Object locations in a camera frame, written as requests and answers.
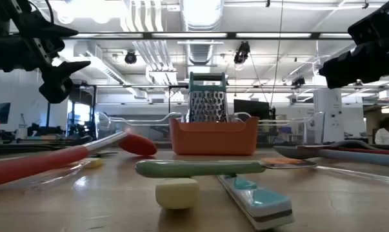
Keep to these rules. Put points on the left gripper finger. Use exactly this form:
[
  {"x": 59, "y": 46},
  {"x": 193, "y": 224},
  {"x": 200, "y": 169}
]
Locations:
[
  {"x": 49, "y": 29},
  {"x": 57, "y": 83}
]

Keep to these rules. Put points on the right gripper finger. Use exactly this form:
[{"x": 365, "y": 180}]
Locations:
[
  {"x": 352, "y": 66},
  {"x": 378, "y": 22}
]

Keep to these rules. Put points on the black solid spoon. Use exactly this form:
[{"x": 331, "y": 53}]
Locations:
[{"x": 352, "y": 145}]

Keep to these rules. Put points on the red silicone spoon metal neck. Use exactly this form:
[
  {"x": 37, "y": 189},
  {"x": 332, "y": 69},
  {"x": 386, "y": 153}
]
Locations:
[{"x": 36, "y": 162}]

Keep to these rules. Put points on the white teal patterned table knife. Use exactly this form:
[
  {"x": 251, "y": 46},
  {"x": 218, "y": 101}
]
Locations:
[{"x": 262, "y": 203}]

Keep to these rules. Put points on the white pillar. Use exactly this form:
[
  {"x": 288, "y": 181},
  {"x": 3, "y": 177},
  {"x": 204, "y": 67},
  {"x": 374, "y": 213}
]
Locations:
[{"x": 328, "y": 112}]

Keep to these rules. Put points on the black ceiling spotlight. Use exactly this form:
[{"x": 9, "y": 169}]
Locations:
[
  {"x": 242, "y": 53},
  {"x": 130, "y": 57},
  {"x": 298, "y": 82}
]

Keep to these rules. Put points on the person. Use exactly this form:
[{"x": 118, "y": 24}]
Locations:
[{"x": 387, "y": 133}]

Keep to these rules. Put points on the clear plastic container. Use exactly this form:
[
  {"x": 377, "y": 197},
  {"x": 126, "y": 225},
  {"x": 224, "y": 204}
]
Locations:
[
  {"x": 139, "y": 121},
  {"x": 315, "y": 129}
]

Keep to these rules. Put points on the black monitor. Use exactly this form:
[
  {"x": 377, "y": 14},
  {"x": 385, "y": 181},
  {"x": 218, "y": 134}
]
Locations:
[{"x": 250, "y": 109}]

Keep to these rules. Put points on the black overhead light bar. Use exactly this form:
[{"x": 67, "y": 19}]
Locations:
[{"x": 231, "y": 35}]

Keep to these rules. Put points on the orange plastic bin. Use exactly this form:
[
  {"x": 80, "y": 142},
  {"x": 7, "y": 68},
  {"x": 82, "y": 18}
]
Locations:
[{"x": 213, "y": 137}]

